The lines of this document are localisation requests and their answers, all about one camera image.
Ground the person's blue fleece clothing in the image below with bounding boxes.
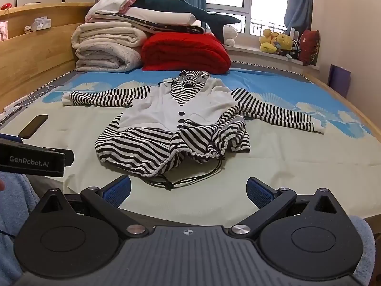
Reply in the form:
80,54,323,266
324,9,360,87
0,171,40,286

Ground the wooden headboard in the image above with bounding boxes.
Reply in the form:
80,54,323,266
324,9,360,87
0,2,97,111

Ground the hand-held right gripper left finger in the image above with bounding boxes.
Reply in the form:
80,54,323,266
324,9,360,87
36,175,150,239

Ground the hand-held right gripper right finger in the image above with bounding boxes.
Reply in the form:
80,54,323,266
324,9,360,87
229,177,339,239

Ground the white folded blanket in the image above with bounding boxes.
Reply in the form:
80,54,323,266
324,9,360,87
85,6,197,27

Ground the black white checked plush toy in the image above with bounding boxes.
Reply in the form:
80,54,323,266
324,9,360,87
285,39,301,59

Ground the dark dotted cloth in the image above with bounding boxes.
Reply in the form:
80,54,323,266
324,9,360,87
119,13,206,35

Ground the purple board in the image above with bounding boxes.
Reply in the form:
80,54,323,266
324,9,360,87
328,64,352,98

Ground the window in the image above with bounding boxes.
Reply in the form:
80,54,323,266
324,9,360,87
205,0,291,35

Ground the white folded quilt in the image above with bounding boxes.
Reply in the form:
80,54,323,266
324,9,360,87
71,21,149,48

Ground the pink white cloth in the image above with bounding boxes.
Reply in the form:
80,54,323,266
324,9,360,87
89,0,137,15

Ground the red folded blanket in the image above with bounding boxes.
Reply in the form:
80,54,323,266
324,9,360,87
141,32,232,74

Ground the wooden bed frame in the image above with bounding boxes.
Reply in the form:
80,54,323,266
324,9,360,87
229,60,381,143

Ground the black white striped hooded sweater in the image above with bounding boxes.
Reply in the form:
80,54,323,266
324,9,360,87
62,70,326,190

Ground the cream folded quilt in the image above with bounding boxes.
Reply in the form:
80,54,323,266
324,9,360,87
74,42,143,72

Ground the red patterned cushion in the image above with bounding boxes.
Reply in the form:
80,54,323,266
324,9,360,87
298,29,320,66

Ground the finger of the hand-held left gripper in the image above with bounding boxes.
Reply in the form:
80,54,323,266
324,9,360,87
18,114,49,139

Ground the teal shark plush toy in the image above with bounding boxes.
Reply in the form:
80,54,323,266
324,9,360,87
131,0,241,45

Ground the yellow chick plush toy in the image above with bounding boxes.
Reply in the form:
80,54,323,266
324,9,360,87
275,33,300,56

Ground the tissue packet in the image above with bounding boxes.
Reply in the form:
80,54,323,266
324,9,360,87
32,17,52,31

